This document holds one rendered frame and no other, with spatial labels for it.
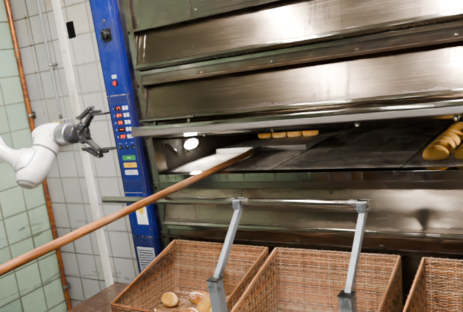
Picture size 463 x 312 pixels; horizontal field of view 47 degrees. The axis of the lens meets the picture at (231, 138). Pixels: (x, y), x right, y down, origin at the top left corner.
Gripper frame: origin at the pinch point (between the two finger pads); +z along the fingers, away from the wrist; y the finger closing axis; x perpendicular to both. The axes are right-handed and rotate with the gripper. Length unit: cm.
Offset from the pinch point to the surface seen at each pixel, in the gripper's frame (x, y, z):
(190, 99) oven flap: -55, -4, -1
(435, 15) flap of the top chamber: -49, -24, 111
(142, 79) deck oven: -56, -17, -28
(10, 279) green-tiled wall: -23, 81, -119
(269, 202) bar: -17, 33, 55
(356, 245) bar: -7, 43, 89
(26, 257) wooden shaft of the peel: 51, 29, 8
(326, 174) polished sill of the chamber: -54, 32, 62
